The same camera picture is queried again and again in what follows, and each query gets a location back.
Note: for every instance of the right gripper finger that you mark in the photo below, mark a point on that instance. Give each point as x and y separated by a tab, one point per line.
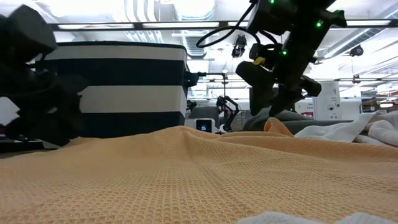
258	84
284	99

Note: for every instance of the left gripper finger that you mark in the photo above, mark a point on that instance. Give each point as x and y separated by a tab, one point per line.
49	124
71	90

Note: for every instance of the tan waffle towel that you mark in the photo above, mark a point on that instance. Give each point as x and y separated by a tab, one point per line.
186	174

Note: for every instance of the black background robot arm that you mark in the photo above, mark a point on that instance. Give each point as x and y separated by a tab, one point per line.
231	112

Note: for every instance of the grey towel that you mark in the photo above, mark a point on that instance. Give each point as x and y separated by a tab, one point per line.
306	122

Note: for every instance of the white towel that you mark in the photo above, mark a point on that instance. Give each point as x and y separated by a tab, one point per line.
382	130

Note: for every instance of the black bent pipe stand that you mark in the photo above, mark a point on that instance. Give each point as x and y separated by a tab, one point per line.
214	74

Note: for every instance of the navy white striped fabric bin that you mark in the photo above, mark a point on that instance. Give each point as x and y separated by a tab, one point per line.
124	102

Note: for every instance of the white timer with display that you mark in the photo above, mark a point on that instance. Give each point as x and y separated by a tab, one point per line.
203	127

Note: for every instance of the black hanging camera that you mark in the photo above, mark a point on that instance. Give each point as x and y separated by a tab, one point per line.
239	46
356	50

